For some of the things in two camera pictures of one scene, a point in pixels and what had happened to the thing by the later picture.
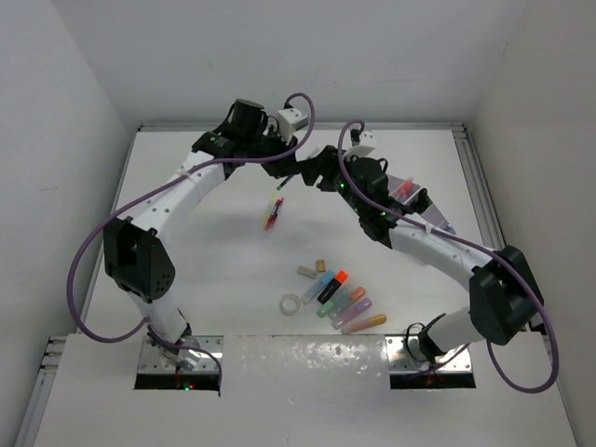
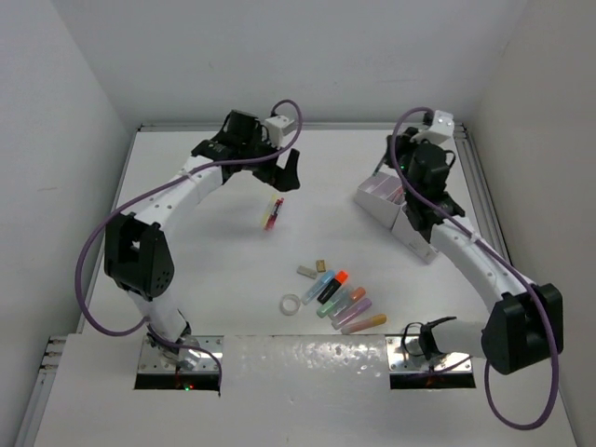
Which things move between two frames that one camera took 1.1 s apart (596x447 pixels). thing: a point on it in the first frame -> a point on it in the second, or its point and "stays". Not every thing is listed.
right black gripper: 325,163 -> 405,140
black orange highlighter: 332,287 stays
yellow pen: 269,210 stays
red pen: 273,216 stays
